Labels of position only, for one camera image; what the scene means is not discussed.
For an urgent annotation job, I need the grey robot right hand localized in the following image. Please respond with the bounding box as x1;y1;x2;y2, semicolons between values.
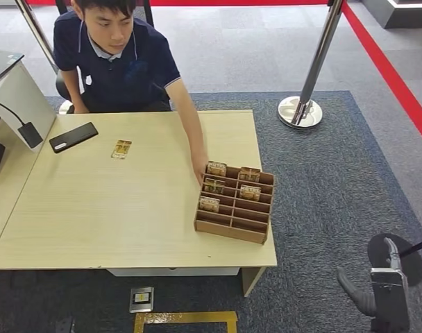
337;237;411;333

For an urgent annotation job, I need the person's left hand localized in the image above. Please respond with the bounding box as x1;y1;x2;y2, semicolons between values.
191;151;209;186

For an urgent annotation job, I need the brown wooden card holder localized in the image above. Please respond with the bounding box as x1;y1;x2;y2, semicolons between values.
193;160;276;246

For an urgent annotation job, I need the brown hotel key card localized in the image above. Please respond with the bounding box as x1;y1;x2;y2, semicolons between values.
239;185;262;202
111;139;132;161
203;178;226;195
239;166;261;183
206;160;228;178
199;196;221;214

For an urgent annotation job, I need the person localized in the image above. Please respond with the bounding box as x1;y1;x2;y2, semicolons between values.
53;0;209;186

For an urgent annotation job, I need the white desk underframe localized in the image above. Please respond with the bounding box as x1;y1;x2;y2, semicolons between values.
106;267;240;278

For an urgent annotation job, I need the wooden desk leg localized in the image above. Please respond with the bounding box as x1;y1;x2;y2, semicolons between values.
242;266;267;298

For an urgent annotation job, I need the grey-blue floor rug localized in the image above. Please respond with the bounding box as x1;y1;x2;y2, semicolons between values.
0;89;422;333

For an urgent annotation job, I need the metal floor outlet plate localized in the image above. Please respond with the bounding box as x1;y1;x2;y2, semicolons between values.
129;287;155;314

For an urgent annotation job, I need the black smartphone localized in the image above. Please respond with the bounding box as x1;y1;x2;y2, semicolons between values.
49;121;100;154

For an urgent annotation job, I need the chrome stanchion with round base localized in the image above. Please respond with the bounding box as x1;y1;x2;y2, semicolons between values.
277;0;347;130

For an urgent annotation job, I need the black mesh office chair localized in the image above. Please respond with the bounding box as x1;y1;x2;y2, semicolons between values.
54;0;155;116

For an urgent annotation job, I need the black power adapter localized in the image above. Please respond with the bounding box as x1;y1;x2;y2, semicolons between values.
17;121;44;149

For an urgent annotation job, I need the white laptop stand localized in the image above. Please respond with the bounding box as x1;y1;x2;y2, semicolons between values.
0;60;57;153

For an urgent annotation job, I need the grey raised platform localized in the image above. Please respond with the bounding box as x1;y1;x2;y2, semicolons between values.
361;0;422;29

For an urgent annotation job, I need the yellow floor tape frame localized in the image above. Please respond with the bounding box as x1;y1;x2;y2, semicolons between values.
134;311;239;333

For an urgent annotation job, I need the thin black cable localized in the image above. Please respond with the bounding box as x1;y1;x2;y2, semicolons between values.
0;97;26;126

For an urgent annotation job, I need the chrome stanchion post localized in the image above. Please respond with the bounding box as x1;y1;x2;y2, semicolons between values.
13;0;59;74

